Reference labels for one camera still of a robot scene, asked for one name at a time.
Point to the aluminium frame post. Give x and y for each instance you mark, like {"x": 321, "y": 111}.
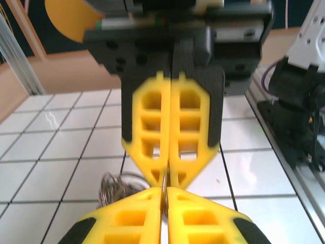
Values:
{"x": 17, "y": 58}

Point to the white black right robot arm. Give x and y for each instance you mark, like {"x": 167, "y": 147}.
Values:
{"x": 309, "y": 38}

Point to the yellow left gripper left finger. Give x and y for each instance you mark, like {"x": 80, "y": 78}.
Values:
{"x": 142, "y": 203}

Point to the aluminium mounting rail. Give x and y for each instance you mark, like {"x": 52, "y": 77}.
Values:
{"x": 292, "y": 183}

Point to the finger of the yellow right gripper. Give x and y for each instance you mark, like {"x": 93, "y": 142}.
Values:
{"x": 175, "y": 127}
{"x": 165, "y": 127}

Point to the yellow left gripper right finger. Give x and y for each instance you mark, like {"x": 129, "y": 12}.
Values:
{"x": 182, "y": 203}

